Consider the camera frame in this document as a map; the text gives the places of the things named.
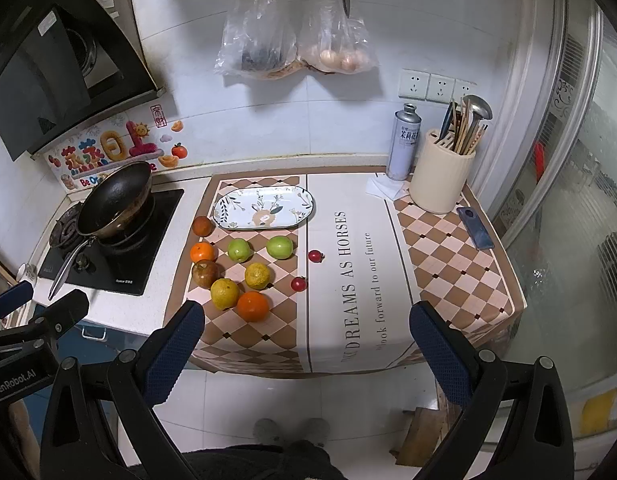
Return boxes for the yellow citrus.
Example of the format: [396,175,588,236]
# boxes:
[244,262,272,290]
[211,278,240,311]

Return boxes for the brown-red apple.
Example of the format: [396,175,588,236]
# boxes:
[191,260,220,289]

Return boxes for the bright orange front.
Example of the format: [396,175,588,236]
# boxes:
[236,292,269,323]

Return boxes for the orange tangerine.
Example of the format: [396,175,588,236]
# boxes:
[189,242,216,263]

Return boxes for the green apple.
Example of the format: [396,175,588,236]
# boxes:
[266,235,294,260]
[227,238,253,263]

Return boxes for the dark red-orange tangerine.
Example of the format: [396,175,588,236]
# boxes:
[191,216,215,237]

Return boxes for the red cherry tomato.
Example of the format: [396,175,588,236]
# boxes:
[291,276,307,292]
[307,249,325,263]

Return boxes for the black gas stove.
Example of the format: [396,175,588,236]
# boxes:
[38,190,184,296]

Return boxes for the wooden stool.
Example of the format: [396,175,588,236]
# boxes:
[390,384,461,468]

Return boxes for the black frying pan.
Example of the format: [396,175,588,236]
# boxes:
[48,160,151,300]

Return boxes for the checkered horses table mat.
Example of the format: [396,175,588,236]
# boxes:
[168,170,527,378]

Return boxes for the oval floral ceramic plate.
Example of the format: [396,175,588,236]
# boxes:
[212,186,315,231]

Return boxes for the black range hood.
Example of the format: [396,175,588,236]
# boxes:
[0,0,159,159]

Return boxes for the cream utensil holder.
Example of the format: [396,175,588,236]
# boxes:
[409,129,476,214]

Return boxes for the white tissue paper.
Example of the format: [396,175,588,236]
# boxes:
[366,174,409,202]

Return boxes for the bundle of chopsticks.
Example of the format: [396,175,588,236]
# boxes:
[452,94,493,155]

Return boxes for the metal ladle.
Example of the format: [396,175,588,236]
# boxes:
[456,94,493,155]

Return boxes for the plastic bag dark contents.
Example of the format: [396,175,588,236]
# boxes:
[215,0,301,80]

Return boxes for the silver spray can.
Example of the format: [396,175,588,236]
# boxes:
[386,103,421,181]

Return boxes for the plastic bag with eggs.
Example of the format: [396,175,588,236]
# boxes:
[298,0,378,75]

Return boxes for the colourful wall sticker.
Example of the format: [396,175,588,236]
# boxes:
[44,104,188,192]

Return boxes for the dark handled knife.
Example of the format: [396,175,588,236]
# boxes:
[437,100,456,143]

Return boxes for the white wall socket strip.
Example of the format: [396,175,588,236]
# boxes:
[397,68,478,104]

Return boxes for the sliding glass door frame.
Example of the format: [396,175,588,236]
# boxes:
[464,0,604,245]

